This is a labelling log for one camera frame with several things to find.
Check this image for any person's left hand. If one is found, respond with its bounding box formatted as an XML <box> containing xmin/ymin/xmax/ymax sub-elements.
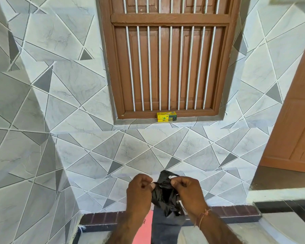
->
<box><xmin>126</xmin><ymin>174</ymin><xmax>156</xmax><ymax>216</ymax></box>

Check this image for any person's right hand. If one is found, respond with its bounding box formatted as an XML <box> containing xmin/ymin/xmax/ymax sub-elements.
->
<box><xmin>170</xmin><ymin>176</ymin><xmax>210</xmax><ymax>219</ymax></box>

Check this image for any black plastic bag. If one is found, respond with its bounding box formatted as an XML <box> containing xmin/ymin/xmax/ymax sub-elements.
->
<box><xmin>151</xmin><ymin>170</ymin><xmax>186</xmax><ymax>218</ymax></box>

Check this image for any person's right forearm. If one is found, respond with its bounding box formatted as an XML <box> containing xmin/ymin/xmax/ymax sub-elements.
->
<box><xmin>188</xmin><ymin>207</ymin><xmax>247</xmax><ymax>244</ymax></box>

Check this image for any person's left forearm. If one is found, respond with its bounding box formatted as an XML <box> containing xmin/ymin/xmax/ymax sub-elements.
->
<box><xmin>110</xmin><ymin>207</ymin><xmax>151</xmax><ymax>244</ymax></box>

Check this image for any pink red cloth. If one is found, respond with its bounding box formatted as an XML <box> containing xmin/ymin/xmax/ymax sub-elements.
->
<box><xmin>139</xmin><ymin>210</ymin><xmax>154</xmax><ymax>244</ymax></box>

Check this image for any person's dark trouser leg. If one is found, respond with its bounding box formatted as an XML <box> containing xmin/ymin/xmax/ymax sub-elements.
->
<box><xmin>151</xmin><ymin>205</ymin><xmax>186</xmax><ymax>244</ymax></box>

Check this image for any yellow green small box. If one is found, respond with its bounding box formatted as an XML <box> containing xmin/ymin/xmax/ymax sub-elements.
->
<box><xmin>157</xmin><ymin>111</ymin><xmax>177</xmax><ymax>122</ymax></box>

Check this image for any brown wooden barred window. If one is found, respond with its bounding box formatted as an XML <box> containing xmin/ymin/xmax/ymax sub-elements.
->
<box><xmin>99</xmin><ymin>0</ymin><xmax>242</xmax><ymax>119</ymax></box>

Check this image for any brown wooden door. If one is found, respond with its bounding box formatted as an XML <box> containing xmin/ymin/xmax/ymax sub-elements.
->
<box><xmin>259</xmin><ymin>27</ymin><xmax>305</xmax><ymax>174</ymax></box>

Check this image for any thread wrist bracelet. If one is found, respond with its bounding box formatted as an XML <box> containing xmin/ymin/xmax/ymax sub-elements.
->
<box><xmin>195</xmin><ymin>207</ymin><xmax>213</xmax><ymax>227</ymax></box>

